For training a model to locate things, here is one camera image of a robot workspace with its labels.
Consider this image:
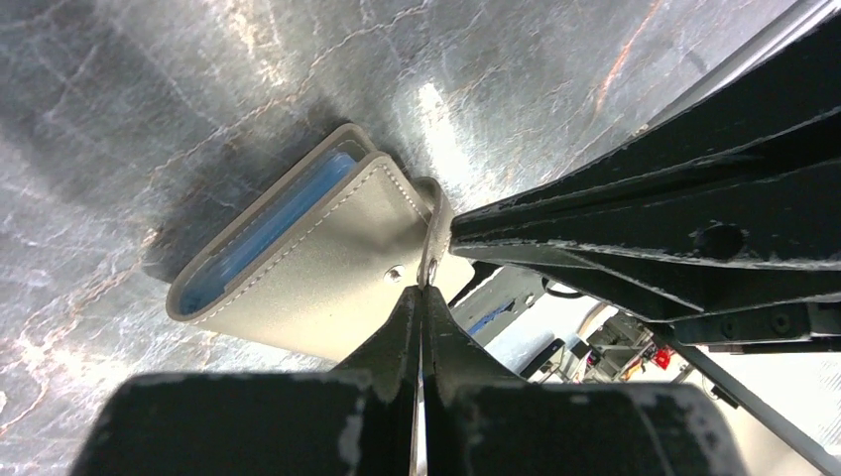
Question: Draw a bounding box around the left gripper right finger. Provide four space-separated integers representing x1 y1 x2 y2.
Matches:
421 286 524 475

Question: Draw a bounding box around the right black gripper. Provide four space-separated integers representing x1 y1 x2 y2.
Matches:
451 16 840 475

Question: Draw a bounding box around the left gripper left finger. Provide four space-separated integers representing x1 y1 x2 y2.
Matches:
332 286 421 475

